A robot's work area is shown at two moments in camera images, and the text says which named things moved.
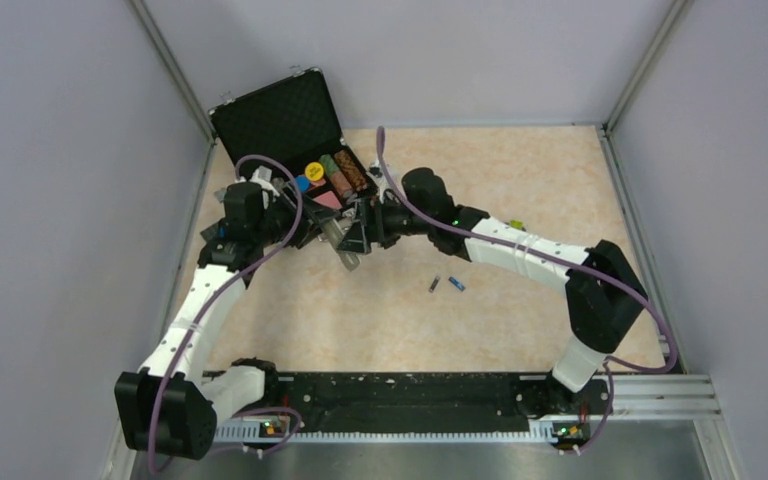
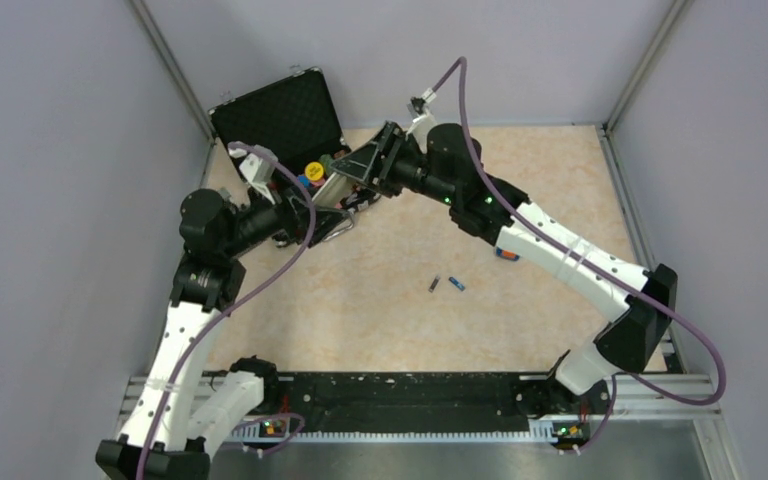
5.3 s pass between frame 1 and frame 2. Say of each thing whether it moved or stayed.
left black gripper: stayed
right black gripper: moved
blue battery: stayed
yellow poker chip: stayed
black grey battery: stayed
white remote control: moved
